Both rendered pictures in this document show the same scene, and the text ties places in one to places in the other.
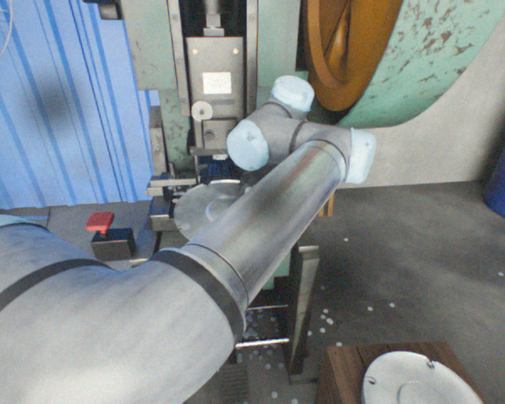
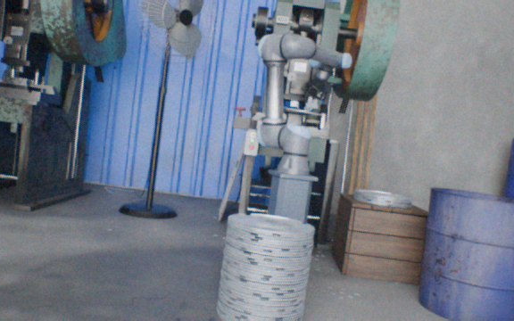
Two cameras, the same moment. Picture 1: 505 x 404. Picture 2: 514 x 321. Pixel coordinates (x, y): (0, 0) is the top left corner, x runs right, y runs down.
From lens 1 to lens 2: 2.06 m
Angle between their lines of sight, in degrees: 29
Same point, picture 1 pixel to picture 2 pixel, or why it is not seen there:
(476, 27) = (387, 45)
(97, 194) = (173, 183)
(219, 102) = (300, 75)
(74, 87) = (188, 102)
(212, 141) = (294, 89)
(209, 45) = not seen: hidden behind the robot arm
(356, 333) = not seen: hidden behind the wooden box
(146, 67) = not seen: hidden behind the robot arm
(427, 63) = (375, 54)
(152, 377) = (306, 41)
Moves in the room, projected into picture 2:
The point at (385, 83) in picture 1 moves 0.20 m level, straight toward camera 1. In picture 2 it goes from (363, 60) to (353, 52)
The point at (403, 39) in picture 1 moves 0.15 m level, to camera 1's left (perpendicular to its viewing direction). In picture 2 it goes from (365, 45) to (338, 41)
